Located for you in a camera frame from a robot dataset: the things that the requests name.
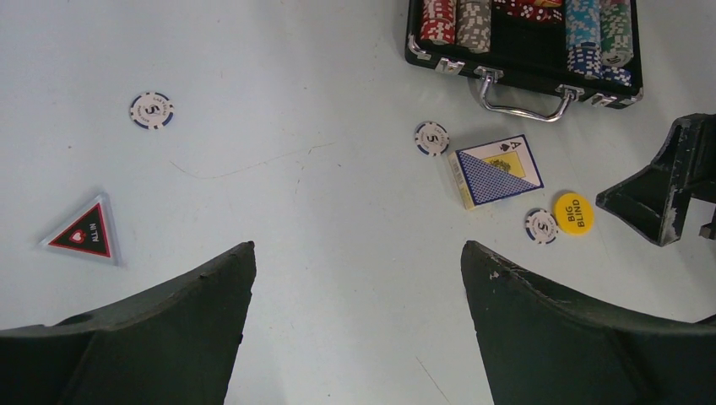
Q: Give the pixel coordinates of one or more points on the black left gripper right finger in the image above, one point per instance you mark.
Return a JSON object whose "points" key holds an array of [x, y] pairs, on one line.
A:
{"points": [[544, 343]]}

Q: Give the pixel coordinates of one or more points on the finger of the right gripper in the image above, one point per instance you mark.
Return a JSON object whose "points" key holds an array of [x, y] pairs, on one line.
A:
{"points": [[654, 201]]}

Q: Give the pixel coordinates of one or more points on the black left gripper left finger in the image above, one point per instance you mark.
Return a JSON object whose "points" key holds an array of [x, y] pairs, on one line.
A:
{"points": [[175, 343]]}

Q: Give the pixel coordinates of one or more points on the yellow big blind button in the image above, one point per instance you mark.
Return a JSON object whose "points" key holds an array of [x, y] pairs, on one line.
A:
{"points": [[573, 213]]}

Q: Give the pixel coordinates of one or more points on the blue playing card deck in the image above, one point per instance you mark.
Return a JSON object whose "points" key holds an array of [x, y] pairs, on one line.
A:
{"points": [[494, 171]]}

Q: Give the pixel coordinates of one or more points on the black poker set case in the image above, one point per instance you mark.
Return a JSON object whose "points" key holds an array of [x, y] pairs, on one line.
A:
{"points": [[524, 55]]}

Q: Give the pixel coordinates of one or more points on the white poker chip by die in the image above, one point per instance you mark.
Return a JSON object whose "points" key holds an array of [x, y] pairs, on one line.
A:
{"points": [[540, 226]]}

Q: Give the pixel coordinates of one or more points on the all in triangle button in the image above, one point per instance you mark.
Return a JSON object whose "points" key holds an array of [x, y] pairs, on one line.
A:
{"points": [[90, 233]]}

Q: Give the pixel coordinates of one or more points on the light blue chip stack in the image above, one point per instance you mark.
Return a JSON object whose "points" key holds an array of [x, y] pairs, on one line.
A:
{"points": [[583, 38]]}

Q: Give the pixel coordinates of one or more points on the green poker chip stack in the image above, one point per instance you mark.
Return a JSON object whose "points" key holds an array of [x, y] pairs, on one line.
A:
{"points": [[616, 41]]}

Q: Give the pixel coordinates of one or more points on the white poker chip near deck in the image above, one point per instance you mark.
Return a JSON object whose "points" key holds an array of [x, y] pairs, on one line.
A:
{"points": [[431, 138]]}

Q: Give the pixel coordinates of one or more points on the white blue poker chip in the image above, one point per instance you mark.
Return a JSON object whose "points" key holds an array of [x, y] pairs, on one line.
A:
{"points": [[151, 110]]}

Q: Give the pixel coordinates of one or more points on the grey poker chip stack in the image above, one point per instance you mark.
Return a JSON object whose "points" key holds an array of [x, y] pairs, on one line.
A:
{"points": [[474, 25]]}

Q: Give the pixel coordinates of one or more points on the red poker chip stack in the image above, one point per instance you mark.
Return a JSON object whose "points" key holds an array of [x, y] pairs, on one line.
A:
{"points": [[438, 22]]}

